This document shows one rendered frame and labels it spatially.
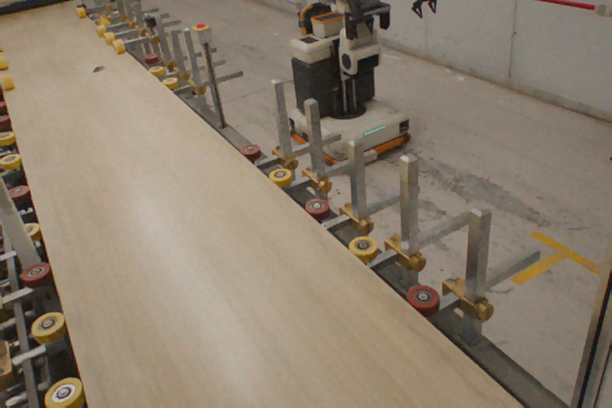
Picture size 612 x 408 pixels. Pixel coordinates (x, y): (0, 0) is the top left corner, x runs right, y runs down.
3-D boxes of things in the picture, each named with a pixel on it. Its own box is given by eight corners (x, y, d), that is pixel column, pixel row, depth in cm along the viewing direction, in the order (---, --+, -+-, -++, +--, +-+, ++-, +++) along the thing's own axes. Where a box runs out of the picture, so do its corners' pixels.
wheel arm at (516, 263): (529, 256, 154) (531, 244, 152) (540, 261, 152) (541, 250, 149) (412, 323, 137) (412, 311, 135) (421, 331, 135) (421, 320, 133)
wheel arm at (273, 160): (338, 138, 231) (337, 129, 229) (341, 141, 228) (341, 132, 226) (248, 173, 214) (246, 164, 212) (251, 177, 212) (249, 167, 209)
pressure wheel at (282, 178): (278, 209, 190) (273, 181, 184) (270, 198, 196) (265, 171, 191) (298, 201, 193) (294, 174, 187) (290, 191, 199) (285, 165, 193)
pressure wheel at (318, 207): (322, 243, 171) (319, 214, 165) (303, 235, 175) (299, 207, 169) (337, 229, 176) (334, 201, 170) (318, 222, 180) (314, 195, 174)
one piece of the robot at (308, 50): (296, 125, 390) (281, 10, 347) (357, 102, 412) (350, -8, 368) (321, 140, 365) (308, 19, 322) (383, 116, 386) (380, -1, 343)
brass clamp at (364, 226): (352, 212, 187) (351, 200, 184) (376, 230, 177) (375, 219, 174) (338, 219, 184) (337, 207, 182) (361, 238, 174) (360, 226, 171)
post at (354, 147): (363, 256, 188) (356, 136, 163) (370, 260, 186) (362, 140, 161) (356, 260, 187) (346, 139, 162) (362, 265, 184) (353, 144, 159)
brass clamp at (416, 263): (398, 245, 167) (398, 232, 164) (428, 268, 157) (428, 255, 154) (382, 252, 165) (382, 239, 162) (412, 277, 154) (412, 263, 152)
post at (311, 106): (324, 211, 204) (312, 96, 180) (330, 215, 202) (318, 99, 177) (317, 215, 203) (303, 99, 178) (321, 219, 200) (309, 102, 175)
